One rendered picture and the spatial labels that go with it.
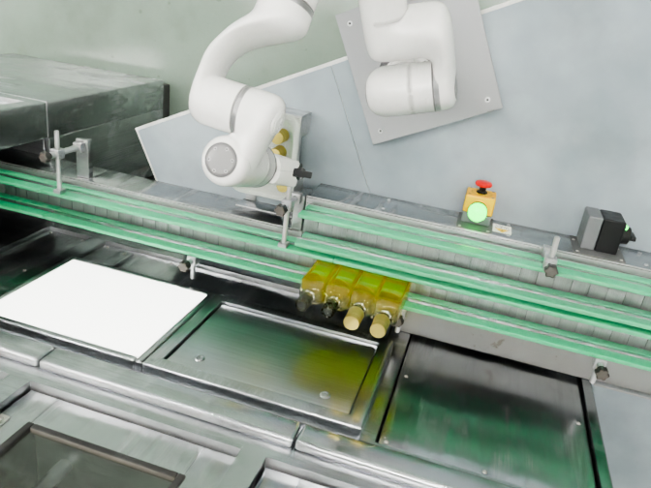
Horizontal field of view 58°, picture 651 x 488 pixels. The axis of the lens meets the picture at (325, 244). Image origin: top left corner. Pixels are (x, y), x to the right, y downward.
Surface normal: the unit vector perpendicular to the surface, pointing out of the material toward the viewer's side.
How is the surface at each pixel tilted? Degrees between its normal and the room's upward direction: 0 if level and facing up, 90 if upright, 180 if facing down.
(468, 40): 3
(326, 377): 90
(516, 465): 90
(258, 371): 90
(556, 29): 0
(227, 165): 15
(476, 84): 3
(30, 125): 90
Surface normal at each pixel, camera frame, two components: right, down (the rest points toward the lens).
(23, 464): 0.12, -0.91
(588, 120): -0.29, 0.34
